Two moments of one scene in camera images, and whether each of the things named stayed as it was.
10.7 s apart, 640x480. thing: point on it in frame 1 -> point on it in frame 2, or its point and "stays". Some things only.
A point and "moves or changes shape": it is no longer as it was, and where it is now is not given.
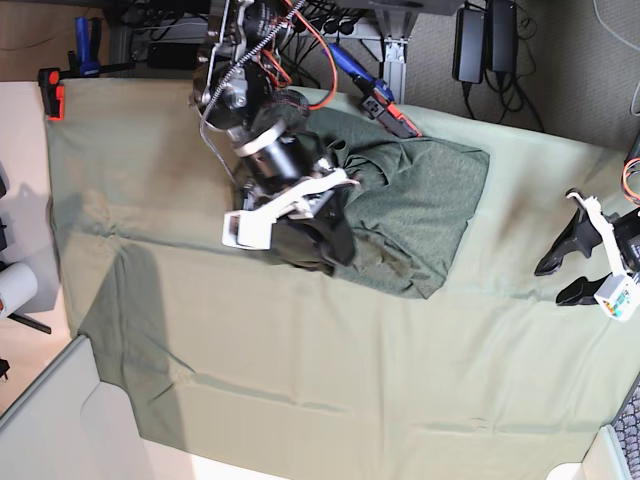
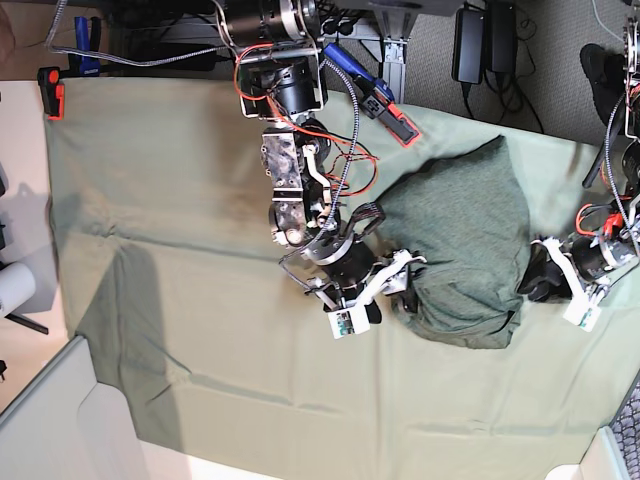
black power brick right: (501, 36) stays
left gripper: (285, 181) -> (350, 275)
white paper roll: (18, 286) stays
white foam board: (71, 425) stays
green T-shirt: (410, 206) moves or changes shape
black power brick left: (468, 45) stays
